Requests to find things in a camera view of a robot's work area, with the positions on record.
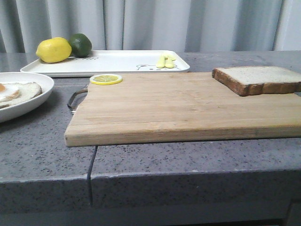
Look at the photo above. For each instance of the light green plastic fork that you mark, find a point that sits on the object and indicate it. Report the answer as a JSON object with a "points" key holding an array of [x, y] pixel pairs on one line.
{"points": [[161, 62]]}

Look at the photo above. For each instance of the white rectangular tray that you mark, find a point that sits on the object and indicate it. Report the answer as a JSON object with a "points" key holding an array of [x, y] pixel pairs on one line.
{"points": [[108, 61]]}

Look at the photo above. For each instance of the white round plate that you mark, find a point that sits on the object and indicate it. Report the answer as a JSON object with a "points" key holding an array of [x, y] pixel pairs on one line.
{"points": [[17, 110]]}

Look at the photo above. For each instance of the bottom bread slice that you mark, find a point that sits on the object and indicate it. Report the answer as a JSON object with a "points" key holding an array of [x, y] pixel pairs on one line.
{"points": [[27, 92]]}

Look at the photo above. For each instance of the light green plastic spoon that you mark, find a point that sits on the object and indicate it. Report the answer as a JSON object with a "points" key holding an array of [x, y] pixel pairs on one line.
{"points": [[169, 61]]}

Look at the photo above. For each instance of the grey curtain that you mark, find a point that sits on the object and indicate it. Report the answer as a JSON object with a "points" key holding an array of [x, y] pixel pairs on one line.
{"points": [[178, 25]]}

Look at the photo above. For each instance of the wooden cutting board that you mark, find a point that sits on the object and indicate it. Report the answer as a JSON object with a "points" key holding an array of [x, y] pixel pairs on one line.
{"points": [[169, 107]]}

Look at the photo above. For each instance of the green lime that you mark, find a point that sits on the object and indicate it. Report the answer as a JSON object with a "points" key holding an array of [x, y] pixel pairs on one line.
{"points": [[80, 44]]}

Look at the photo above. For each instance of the metal cutting board handle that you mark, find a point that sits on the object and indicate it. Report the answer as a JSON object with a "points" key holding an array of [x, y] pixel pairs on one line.
{"points": [[70, 101]]}

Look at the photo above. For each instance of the yellow lemon slice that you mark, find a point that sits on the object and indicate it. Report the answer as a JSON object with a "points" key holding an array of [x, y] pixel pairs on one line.
{"points": [[106, 79]]}

